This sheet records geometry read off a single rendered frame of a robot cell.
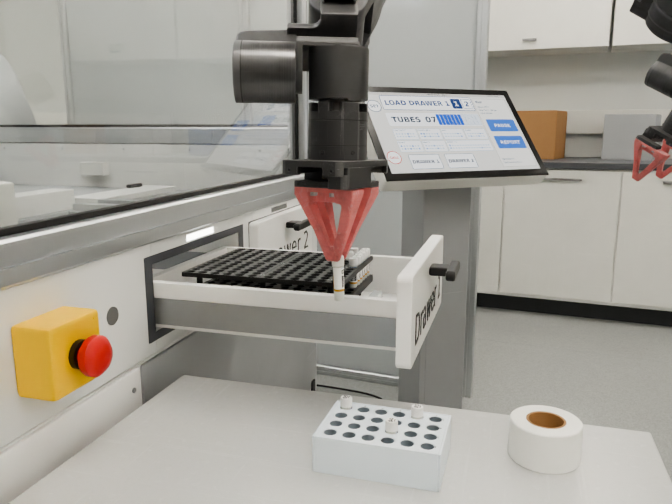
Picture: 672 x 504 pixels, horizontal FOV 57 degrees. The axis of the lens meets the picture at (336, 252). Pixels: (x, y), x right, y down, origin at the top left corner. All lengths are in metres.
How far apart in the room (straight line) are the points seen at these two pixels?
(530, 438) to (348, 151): 0.33
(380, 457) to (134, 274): 0.38
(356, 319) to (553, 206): 3.05
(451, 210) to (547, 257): 2.04
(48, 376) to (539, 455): 0.47
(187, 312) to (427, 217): 1.04
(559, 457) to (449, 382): 1.28
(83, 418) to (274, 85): 0.42
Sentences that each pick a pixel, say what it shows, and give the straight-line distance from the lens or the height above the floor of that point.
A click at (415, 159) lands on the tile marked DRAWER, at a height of 1.01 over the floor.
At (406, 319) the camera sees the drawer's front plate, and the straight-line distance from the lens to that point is 0.70.
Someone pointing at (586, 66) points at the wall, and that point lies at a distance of 4.42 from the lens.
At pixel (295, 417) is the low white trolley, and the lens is 0.74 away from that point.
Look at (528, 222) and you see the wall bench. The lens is 3.75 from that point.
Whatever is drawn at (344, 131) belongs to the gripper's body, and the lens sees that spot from 0.58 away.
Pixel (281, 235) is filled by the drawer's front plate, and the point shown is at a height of 0.89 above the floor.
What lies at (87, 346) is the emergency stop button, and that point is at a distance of 0.63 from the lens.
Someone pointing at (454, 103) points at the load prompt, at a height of 1.16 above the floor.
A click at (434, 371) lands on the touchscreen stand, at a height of 0.39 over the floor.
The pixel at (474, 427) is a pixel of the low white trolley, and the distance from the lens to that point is 0.74.
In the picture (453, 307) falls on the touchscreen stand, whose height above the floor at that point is 0.57.
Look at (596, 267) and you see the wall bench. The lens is 3.78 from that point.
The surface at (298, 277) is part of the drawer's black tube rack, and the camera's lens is 0.80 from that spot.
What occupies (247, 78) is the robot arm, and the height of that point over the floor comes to 1.13.
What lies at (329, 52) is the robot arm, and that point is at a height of 1.16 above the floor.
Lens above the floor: 1.09
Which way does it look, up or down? 11 degrees down
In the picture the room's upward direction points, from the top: straight up
